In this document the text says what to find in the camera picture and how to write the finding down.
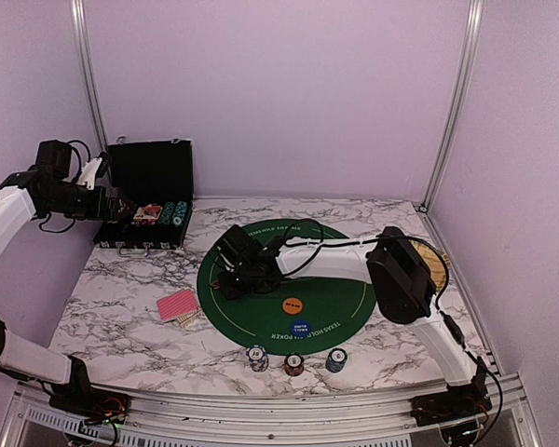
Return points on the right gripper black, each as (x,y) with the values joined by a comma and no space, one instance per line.
(229,291)

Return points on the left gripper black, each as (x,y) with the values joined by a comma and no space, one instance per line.
(97,210)

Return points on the orange big blind button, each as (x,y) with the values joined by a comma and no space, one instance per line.
(292,306)

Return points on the blue small blind button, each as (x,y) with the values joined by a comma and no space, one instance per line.
(300,328)

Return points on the blue white chip stack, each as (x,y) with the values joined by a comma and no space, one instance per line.
(258,358)

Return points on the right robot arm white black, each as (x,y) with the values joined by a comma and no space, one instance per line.
(403,286)

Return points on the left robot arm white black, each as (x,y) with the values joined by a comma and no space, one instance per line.
(46,225)

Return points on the card decks in case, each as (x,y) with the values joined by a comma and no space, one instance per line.
(147,215)

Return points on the black poker chip case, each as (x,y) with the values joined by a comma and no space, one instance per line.
(150,173)

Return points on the green chip row in case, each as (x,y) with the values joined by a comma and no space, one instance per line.
(167,213)

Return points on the teal chip row in case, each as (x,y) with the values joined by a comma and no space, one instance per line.
(179,213)

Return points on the round green poker mat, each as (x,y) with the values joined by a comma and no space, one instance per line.
(304,316)

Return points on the red backed card deck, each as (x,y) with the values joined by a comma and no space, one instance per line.
(176,305)

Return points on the brown black chip stack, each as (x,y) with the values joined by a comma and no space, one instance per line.
(293,364)

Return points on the teal black chip stack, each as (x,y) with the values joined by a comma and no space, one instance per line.
(336,360)

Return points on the woven bamboo tray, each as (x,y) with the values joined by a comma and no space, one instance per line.
(431,258)

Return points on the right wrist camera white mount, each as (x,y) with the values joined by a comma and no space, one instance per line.
(237,247)

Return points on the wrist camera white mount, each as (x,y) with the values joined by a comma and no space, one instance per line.
(93,170)
(237,247)

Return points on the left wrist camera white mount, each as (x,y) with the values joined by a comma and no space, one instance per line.
(93,170)

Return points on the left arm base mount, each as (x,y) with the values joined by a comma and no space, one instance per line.
(102,406)

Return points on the left aluminium frame post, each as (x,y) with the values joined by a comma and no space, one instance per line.
(81,37)

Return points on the aluminium frame post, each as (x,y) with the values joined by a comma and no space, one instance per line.
(81,37)
(461,88)

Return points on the front aluminium rail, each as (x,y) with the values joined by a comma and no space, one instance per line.
(373,418)

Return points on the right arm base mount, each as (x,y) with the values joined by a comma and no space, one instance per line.
(447,406)

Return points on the right aluminium frame post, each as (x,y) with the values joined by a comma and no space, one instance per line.
(461,88)

